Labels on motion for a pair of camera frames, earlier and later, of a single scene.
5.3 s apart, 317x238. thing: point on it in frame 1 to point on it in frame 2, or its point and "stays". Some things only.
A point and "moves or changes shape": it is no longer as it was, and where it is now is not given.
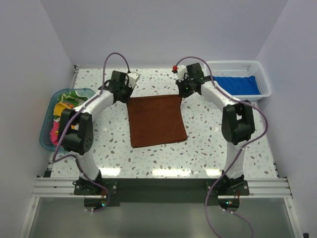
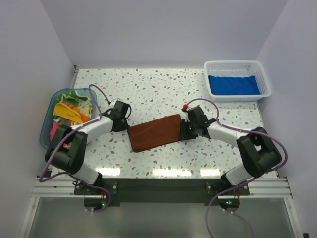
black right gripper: (180, 82) to (184, 135)
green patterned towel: (72, 97) stays
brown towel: (155, 120) moves or changes shape
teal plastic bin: (48, 118) stays
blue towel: (238, 86) stays
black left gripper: (130, 89) to (124, 127)
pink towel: (54, 137) stays
